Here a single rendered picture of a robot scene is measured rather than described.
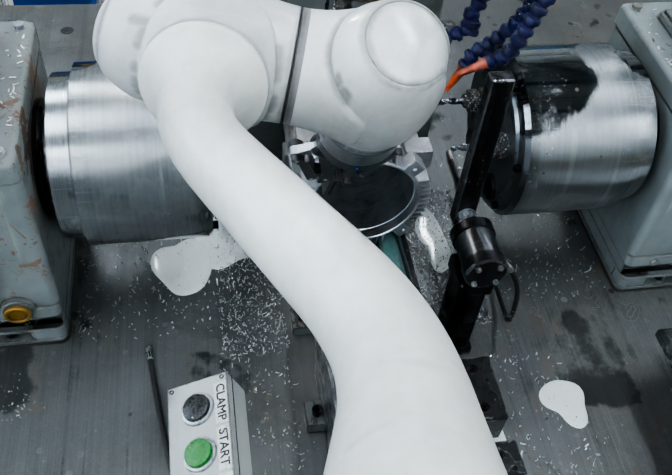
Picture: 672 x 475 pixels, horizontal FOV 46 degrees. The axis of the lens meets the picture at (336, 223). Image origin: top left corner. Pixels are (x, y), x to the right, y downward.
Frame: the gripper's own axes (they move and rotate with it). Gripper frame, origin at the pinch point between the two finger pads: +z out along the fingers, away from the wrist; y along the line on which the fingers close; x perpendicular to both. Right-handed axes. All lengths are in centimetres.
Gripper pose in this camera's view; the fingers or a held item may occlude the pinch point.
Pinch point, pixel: (330, 177)
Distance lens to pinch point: 101.4
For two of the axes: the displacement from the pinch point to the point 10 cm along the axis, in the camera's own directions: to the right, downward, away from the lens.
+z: -1.4, 2.0, 9.7
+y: -9.8, 0.7, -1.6
